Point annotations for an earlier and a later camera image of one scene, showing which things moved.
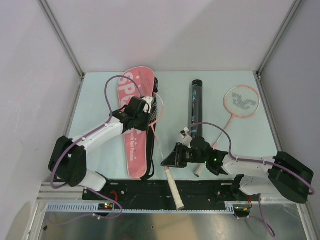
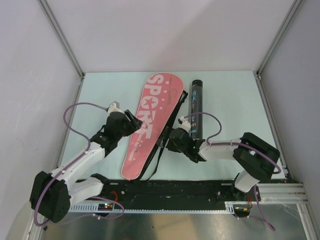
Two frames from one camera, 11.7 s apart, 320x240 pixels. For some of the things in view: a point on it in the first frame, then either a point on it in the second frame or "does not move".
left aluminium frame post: x=54 y=22 does not move
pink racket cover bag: x=136 y=141 -> x=163 y=97
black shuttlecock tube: x=197 y=108 does not move
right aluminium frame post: x=294 y=8 does not move
